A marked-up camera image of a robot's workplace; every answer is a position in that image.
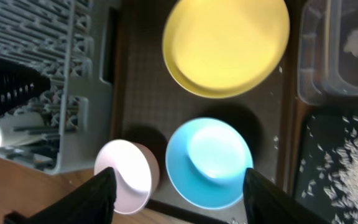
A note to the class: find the yellow round plate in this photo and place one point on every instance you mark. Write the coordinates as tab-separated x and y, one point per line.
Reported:
224	48

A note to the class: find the black waste tray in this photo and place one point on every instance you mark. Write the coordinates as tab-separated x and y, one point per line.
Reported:
328	145

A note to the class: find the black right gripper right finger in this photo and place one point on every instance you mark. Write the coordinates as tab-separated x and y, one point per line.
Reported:
265	203

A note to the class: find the white pink bowl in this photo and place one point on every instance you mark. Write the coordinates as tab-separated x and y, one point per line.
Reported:
137	173

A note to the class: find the light blue bowl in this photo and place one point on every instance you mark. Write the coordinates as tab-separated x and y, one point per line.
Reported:
206	161

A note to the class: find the grey plastic dish rack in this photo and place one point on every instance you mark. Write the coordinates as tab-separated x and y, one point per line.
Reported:
55	60

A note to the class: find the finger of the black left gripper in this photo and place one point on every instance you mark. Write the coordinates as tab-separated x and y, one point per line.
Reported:
19	84

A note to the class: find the clear plastic waste bin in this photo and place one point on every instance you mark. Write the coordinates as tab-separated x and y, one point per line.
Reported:
326	74

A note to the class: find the dark brown serving tray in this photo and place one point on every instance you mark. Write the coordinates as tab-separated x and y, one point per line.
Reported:
149	106

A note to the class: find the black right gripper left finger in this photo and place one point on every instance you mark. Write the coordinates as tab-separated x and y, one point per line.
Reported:
91	203

